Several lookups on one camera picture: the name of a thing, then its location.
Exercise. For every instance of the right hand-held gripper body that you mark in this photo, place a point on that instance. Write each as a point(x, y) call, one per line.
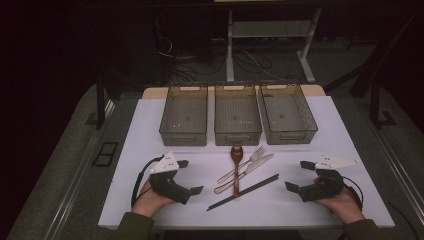
point(325, 188)

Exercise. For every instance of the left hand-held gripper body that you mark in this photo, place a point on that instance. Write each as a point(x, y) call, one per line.
point(166, 185)

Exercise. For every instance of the silver metal knife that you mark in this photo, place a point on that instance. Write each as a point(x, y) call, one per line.
point(260, 163)

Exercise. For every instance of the silver metal fork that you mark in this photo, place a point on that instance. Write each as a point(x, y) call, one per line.
point(256, 155)

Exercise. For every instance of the clear grey plastic bin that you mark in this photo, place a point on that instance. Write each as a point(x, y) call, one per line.
point(237, 115)
point(185, 115)
point(288, 115)

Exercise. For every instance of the brown wooden spoon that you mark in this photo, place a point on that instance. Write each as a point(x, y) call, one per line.
point(236, 155)

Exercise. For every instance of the person's left hand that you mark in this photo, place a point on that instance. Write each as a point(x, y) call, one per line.
point(150, 203)

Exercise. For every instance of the person's right hand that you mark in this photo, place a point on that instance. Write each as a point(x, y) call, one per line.
point(345, 205)

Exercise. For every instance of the white table board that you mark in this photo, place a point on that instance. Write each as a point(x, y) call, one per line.
point(266, 213)

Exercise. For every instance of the black metal stand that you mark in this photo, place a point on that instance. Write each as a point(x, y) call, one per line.
point(375, 103)

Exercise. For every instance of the metal floor rail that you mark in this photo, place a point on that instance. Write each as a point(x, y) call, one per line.
point(71, 196)
point(405, 181)

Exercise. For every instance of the white metal desk frame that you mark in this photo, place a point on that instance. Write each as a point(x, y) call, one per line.
point(230, 43)

